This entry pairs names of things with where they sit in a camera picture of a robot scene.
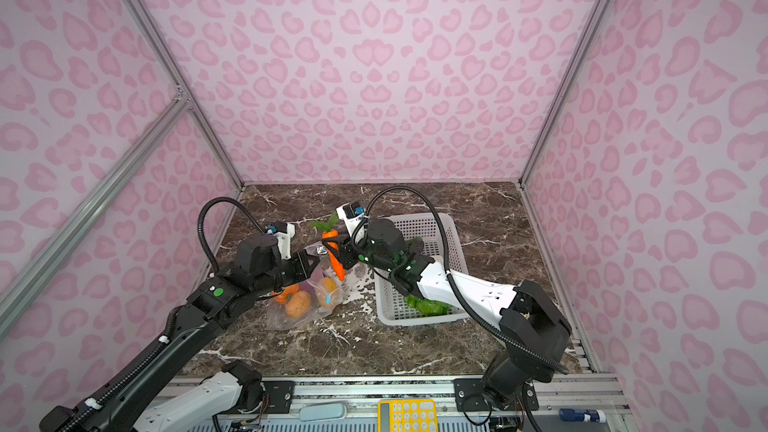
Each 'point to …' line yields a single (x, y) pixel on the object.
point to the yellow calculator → (407, 415)
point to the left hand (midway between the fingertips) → (322, 254)
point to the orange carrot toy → (331, 233)
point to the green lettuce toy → (425, 307)
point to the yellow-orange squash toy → (330, 286)
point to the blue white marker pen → (575, 415)
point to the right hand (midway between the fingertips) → (327, 237)
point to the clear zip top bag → (276, 315)
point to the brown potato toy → (298, 303)
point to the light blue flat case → (322, 412)
